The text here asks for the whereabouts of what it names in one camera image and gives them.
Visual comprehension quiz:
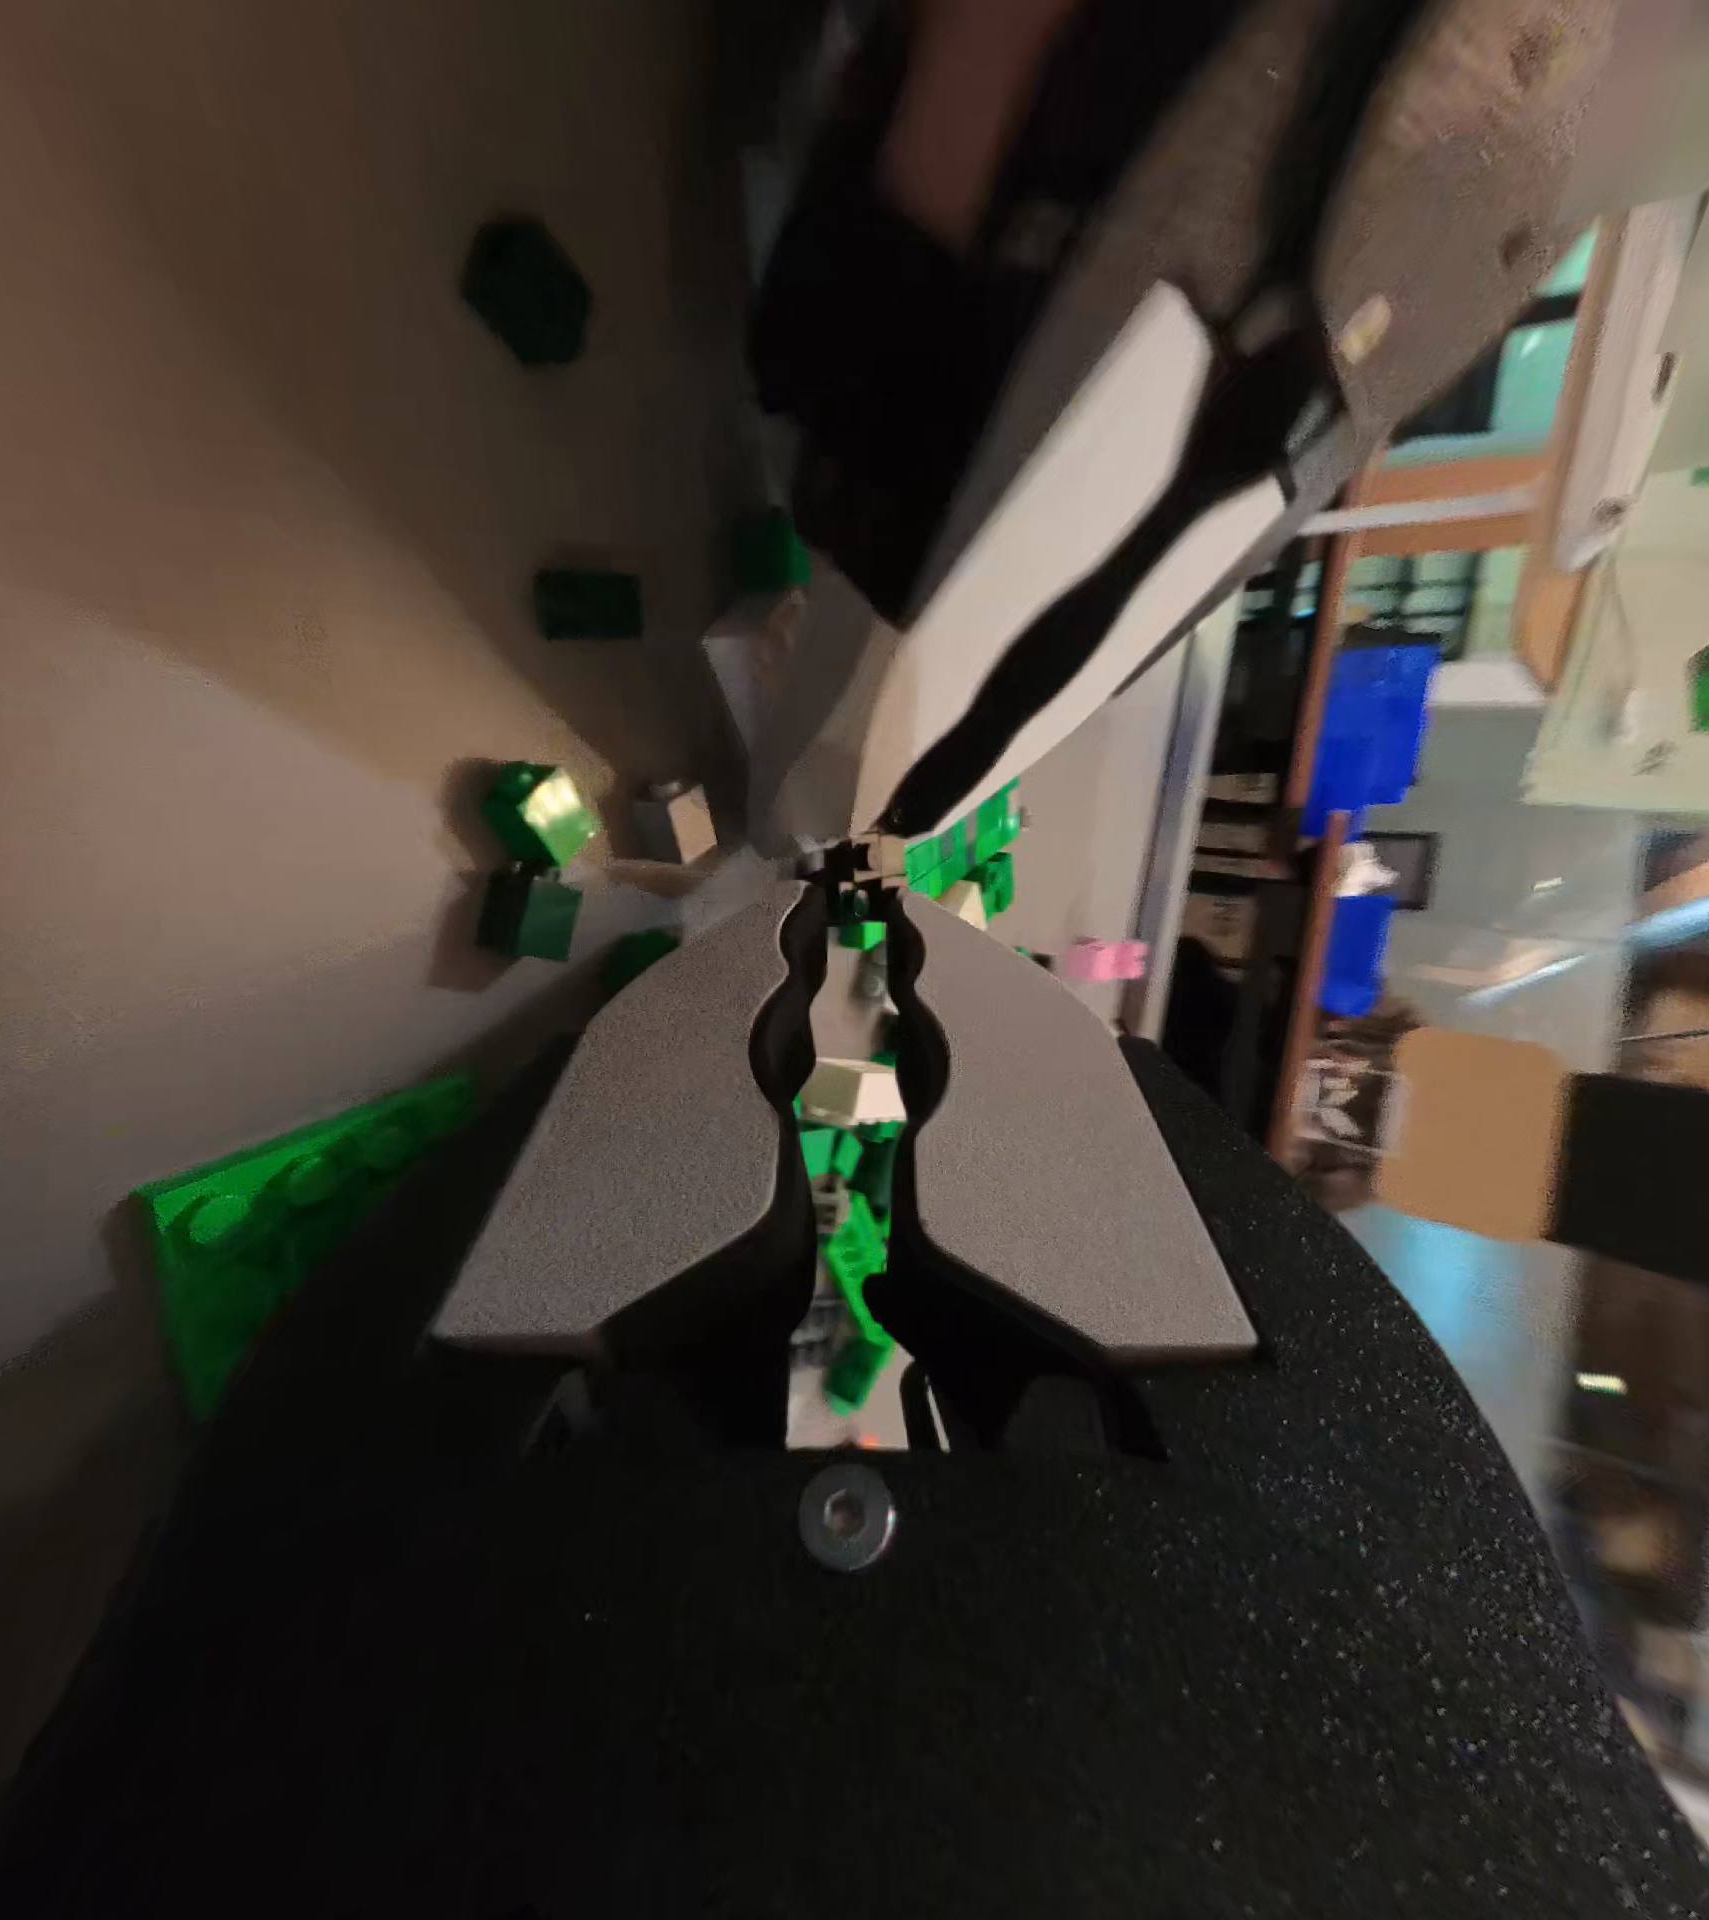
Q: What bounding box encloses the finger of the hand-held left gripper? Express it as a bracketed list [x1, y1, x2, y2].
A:
[768, 278, 1232, 842]
[877, 449, 1360, 842]

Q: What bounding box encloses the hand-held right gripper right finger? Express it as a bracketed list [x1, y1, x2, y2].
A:
[863, 893, 1261, 1447]

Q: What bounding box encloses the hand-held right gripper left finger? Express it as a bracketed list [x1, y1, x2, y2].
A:
[429, 875, 817, 1447]

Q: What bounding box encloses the dark green brick assembly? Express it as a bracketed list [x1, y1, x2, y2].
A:
[795, 836, 916, 918]

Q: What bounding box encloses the grey desk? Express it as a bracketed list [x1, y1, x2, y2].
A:
[0, 0, 1201, 1877]

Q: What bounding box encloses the blue storage bin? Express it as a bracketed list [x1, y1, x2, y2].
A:
[1319, 892, 1397, 1014]
[1305, 636, 1441, 834]

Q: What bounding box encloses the white studded brick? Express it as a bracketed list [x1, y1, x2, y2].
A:
[704, 591, 810, 781]
[801, 1055, 909, 1127]

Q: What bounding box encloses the dull green brick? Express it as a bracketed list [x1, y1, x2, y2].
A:
[477, 866, 582, 961]

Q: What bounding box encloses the green mosaic brick plate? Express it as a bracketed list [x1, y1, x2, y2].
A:
[903, 779, 1025, 918]

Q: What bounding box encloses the green wedge plate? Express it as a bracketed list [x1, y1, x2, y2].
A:
[135, 1071, 481, 1420]

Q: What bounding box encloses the dark green brick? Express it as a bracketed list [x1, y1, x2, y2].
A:
[534, 565, 643, 642]
[460, 216, 592, 365]

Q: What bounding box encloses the wooden table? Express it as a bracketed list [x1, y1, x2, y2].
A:
[1268, 524, 1374, 1172]

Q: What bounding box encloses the grey small brick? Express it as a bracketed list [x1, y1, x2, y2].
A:
[632, 776, 719, 863]

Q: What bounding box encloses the light green brick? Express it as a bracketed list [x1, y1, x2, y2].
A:
[483, 761, 600, 869]

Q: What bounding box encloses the instruction booklet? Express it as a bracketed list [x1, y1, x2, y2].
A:
[1522, 193, 1709, 827]

